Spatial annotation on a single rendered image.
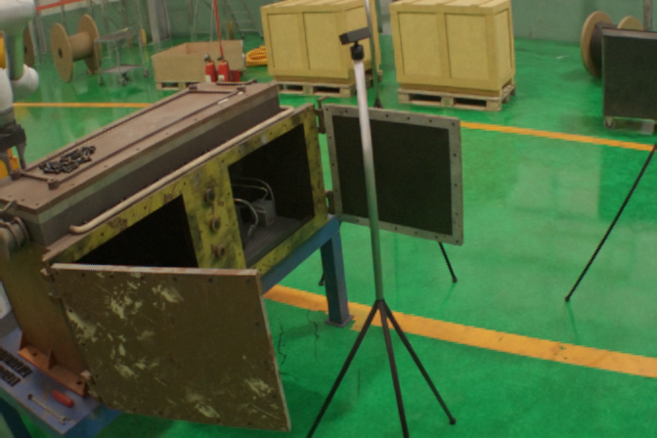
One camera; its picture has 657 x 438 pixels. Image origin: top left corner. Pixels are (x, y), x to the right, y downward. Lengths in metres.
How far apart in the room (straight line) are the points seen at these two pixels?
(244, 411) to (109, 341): 0.45
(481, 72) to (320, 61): 2.02
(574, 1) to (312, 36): 4.96
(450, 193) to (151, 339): 1.40
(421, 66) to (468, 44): 0.64
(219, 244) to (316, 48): 5.32
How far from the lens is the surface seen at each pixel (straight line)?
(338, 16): 7.23
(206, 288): 1.61
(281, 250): 2.74
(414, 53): 6.87
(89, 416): 2.20
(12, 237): 2.02
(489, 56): 6.54
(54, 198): 1.95
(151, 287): 1.68
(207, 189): 2.31
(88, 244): 1.97
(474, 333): 3.28
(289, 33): 7.72
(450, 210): 2.65
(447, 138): 2.53
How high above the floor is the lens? 2.00
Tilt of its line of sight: 25 degrees down
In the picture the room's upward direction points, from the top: 7 degrees counter-clockwise
